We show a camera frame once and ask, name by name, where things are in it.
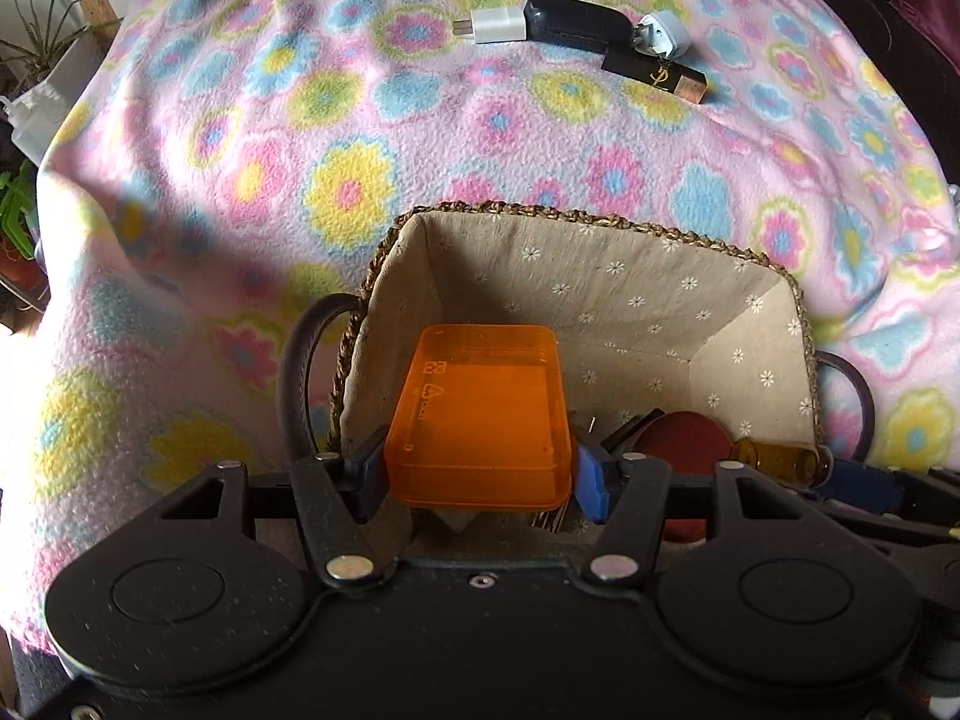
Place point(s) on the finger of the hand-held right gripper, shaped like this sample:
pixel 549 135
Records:
pixel 862 486

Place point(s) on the white planter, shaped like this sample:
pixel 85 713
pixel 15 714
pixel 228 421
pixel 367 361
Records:
pixel 67 82

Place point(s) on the green spray bottle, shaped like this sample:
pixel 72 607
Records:
pixel 15 210

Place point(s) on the white squeeze bottle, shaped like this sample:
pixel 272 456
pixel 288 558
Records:
pixel 22 131

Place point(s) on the orange translucent plastic box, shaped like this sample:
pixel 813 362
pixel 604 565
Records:
pixel 480 420

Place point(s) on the wooden post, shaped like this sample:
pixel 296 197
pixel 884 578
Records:
pixel 101 15

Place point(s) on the amber glass bottle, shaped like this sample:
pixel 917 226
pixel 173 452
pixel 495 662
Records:
pixel 780 459

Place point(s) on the black glasses case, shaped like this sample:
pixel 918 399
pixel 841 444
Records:
pixel 570 19

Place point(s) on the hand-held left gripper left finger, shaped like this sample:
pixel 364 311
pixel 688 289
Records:
pixel 366 476

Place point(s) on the pink floral fleece blanket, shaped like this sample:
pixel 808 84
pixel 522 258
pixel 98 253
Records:
pixel 225 202

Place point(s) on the black lipstick box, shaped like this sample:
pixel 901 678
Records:
pixel 645 72

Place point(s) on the red flower pot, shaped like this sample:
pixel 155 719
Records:
pixel 15 266

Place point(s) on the green spiky plant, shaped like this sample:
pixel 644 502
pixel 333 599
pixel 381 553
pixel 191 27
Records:
pixel 41 30

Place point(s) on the woven basket with cloth lining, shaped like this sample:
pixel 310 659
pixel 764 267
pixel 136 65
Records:
pixel 637 315

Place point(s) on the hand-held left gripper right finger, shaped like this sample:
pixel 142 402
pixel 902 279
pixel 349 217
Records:
pixel 596 480

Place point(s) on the white charger block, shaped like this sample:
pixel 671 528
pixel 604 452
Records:
pixel 495 24

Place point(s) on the white plug adapter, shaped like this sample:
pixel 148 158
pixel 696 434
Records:
pixel 666 30

